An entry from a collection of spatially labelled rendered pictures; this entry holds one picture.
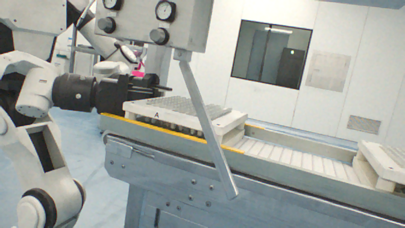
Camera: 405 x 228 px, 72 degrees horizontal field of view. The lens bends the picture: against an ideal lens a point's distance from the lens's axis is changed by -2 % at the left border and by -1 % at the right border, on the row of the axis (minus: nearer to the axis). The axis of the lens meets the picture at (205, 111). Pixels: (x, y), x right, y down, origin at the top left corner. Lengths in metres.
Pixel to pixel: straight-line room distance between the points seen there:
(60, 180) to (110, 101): 0.43
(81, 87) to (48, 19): 0.41
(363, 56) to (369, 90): 0.64
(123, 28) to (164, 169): 0.31
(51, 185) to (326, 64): 5.30
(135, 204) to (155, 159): 0.47
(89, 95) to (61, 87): 0.06
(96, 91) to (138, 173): 0.21
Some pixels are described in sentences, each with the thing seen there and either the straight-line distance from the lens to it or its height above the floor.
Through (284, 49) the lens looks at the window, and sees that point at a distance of 5.81.
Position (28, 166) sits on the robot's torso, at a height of 0.72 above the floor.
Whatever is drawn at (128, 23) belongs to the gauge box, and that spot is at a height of 1.18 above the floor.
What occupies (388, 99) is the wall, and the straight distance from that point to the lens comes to 6.10.
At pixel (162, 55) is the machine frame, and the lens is 0.93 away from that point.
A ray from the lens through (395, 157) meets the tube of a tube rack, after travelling 0.67.
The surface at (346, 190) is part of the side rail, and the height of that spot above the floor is 0.96.
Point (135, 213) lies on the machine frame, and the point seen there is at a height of 0.56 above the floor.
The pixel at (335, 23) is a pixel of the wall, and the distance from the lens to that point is 5.93.
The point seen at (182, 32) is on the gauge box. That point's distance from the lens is 0.55.
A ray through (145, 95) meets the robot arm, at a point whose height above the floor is 1.01.
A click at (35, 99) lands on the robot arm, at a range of 0.71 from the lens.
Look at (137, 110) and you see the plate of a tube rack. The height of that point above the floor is 1.00.
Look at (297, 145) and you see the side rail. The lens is 0.82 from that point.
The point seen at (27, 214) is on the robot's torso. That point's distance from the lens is 1.04.
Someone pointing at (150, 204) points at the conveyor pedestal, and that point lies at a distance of 0.74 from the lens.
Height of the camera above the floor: 1.14
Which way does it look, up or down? 10 degrees down
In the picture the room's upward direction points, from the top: 10 degrees clockwise
